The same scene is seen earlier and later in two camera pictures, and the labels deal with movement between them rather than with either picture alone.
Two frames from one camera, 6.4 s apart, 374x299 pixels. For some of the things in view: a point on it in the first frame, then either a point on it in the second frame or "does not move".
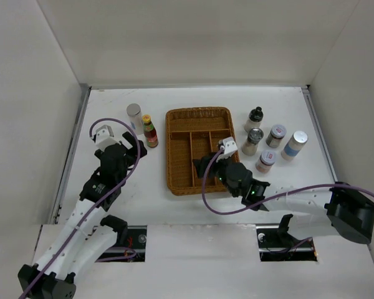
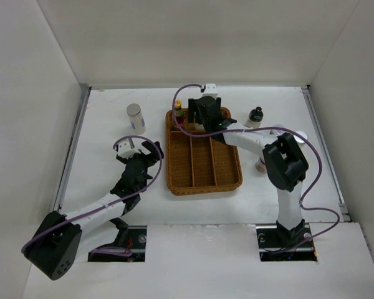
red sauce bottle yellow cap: x=149 y=131 to x=179 y=115
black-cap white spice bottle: x=255 y=119 does not move
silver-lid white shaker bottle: x=136 y=117 does not move
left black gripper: x=132 y=142 to x=154 y=153
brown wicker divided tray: x=194 y=133 does not move
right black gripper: x=199 y=164 to x=193 y=108
